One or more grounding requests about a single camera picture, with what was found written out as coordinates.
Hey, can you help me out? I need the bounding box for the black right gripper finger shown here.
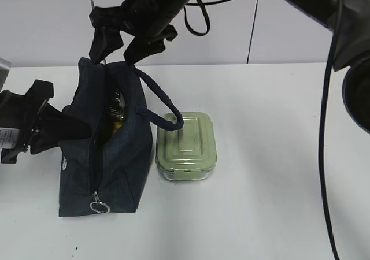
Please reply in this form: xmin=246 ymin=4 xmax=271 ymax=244
xmin=89 ymin=28 xmax=124 ymax=64
xmin=123 ymin=37 xmax=165 ymax=65

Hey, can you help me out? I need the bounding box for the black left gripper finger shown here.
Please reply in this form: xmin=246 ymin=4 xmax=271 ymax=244
xmin=43 ymin=103 xmax=92 ymax=140
xmin=29 ymin=134 xmax=58 ymax=155

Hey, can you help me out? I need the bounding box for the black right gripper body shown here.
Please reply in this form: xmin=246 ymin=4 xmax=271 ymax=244
xmin=88 ymin=0 xmax=209 ymax=43

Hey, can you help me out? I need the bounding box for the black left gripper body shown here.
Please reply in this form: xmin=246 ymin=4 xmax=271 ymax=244
xmin=1 ymin=80 xmax=54 ymax=164

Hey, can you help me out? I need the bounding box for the yellow squash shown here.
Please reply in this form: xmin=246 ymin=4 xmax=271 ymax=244
xmin=109 ymin=121 xmax=123 ymax=137

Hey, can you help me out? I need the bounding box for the dark blue lunch bag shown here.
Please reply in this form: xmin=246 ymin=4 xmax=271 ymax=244
xmin=58 ymin=57 xmax=184 ymax=217

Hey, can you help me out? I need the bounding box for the silver zipper pull ring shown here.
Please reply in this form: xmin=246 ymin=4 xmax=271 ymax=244
xmin=89 ymin=191 xmax=111 ymax=214

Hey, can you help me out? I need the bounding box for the green lid glass container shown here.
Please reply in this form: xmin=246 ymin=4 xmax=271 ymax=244
xmin=156 ymin=112 xmax=217 ymax=181

